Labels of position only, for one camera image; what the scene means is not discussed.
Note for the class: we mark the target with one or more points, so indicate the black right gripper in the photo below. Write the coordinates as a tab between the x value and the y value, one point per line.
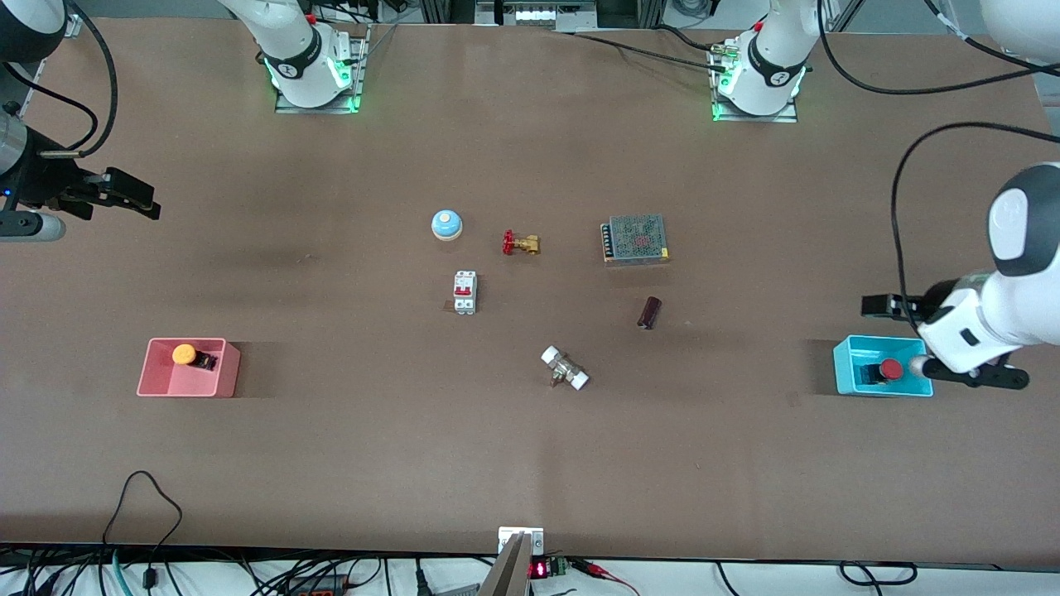
43	176

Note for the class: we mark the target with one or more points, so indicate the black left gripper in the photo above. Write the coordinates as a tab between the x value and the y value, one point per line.
938	299

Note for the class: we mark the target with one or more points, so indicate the red push button switch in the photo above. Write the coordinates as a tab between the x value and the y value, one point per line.
891	370

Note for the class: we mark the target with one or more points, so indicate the yellow push button switch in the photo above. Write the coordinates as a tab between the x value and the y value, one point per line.
183	354

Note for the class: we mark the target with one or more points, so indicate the cyan plastic box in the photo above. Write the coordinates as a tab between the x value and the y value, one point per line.
845	372

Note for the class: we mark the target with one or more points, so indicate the aluminium corner profile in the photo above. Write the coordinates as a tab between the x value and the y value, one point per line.
70	25

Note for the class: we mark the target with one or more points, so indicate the pink plastic box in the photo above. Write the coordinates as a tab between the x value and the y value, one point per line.
166	377

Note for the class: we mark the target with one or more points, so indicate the dark brown cylinder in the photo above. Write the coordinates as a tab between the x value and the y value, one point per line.
648	313

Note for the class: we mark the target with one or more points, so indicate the metal mesh power supply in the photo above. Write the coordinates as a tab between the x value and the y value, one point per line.
638	240

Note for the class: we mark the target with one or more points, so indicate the brass connector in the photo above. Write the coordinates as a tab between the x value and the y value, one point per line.
725	52

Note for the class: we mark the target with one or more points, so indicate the brass fitting white caps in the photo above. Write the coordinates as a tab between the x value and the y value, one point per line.
565	368

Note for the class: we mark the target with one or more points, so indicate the blue round knob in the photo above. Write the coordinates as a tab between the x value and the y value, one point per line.
447	225

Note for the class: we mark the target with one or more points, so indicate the brass valve red handwheel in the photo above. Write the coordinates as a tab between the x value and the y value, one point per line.
523	245

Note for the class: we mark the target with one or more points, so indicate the white circuit breaker red lever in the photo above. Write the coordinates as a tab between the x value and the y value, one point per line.
464	294

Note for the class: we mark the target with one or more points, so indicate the red clip lead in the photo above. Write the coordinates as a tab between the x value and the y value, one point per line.
596	569

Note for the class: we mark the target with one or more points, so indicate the red digit display module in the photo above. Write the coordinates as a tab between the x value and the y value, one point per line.
540	569

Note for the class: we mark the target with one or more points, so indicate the grey device with white ports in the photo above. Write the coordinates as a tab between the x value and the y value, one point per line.
538	15

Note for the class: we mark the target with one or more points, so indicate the grey aluminium bar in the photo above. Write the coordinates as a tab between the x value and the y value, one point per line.
509	575

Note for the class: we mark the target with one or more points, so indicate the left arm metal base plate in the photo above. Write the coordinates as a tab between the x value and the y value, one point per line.
782	116

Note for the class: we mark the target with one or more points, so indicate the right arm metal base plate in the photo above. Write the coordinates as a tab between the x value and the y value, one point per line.
360	91

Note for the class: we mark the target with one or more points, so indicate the small metal bracket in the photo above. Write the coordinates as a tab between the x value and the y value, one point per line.
507	536

